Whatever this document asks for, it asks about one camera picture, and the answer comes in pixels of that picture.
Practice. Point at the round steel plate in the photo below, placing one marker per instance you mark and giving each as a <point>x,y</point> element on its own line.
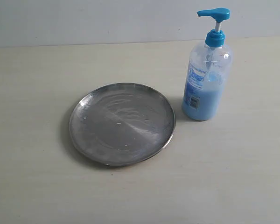
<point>122,124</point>

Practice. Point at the blue pump soap bottle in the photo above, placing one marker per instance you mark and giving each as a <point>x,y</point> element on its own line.
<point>209,66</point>

